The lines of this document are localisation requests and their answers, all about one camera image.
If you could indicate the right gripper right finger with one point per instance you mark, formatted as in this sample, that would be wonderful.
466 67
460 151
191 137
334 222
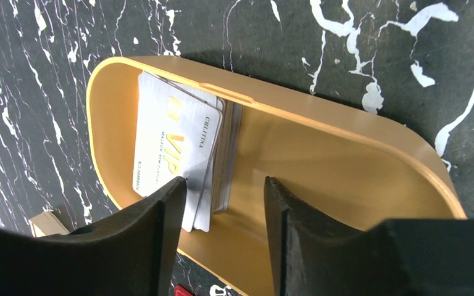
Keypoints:
311 253

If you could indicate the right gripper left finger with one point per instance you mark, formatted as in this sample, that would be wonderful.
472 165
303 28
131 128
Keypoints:
131 252

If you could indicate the red card holder wallet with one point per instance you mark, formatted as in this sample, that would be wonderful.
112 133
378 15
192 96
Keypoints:
181 291

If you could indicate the white card in tray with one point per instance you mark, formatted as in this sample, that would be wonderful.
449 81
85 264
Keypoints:
184 131

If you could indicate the orange book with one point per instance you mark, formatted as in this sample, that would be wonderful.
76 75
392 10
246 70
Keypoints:
47 224

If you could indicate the orange oval tray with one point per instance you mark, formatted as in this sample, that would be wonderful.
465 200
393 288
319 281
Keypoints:
356 167

